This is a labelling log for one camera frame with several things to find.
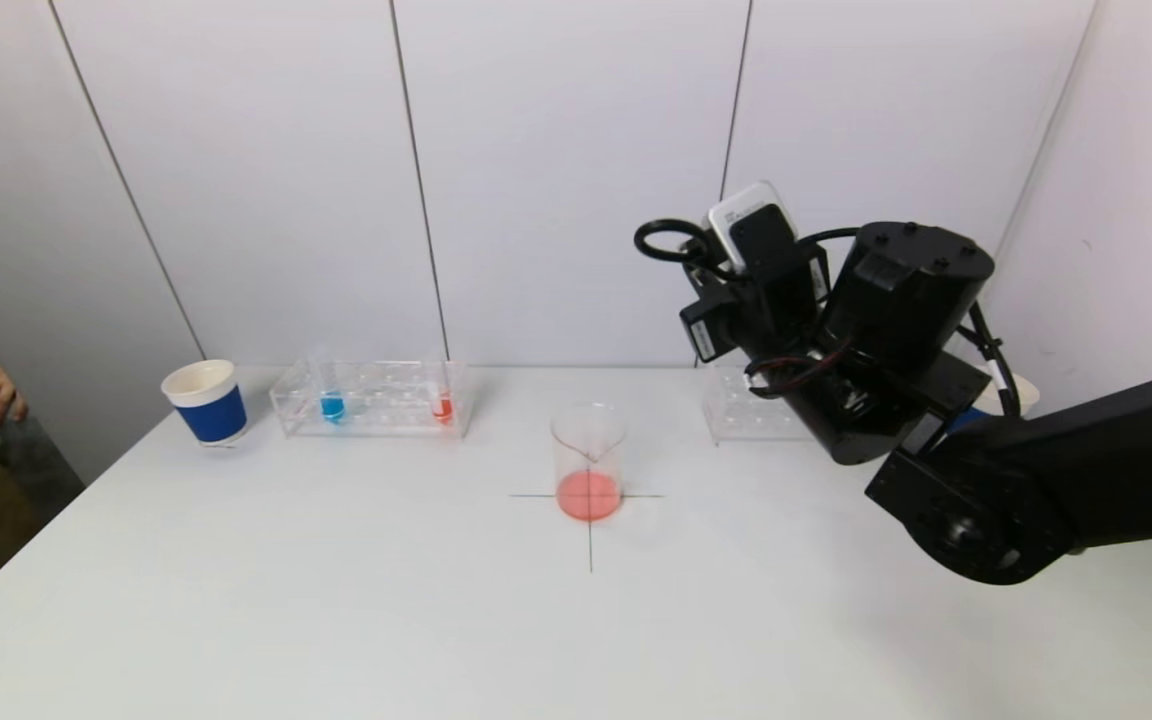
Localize bare hand of person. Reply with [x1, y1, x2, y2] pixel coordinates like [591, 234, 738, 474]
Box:
[0, 366, 29, 426]

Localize blue pigment test tube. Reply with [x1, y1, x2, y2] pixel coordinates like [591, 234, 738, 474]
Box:
[314, 348, 348, 425]

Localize clear acrylic test tube rack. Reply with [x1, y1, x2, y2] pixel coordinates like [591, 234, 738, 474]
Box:
[271, 360, 472, 440]
[703, 364, 819, 445]

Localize red pigment test tube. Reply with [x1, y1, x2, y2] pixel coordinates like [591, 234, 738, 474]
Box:
[428, 352, 456, 425]

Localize clear glass beaker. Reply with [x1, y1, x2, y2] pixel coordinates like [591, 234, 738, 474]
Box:
[550, 403, 627, 522]

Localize blue white paper cup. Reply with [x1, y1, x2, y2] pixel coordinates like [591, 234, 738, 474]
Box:
[160, 359, 248, 448]
[954, 374, 1042, 433]

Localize black camera cable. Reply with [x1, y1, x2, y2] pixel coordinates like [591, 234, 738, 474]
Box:
[634, 218, 1023, 417]

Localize red wrist wire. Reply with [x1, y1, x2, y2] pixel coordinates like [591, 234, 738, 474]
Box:
[744, 345, 852, 399]

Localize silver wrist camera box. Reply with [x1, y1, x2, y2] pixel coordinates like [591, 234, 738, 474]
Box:
[707, 181, 799, 273]

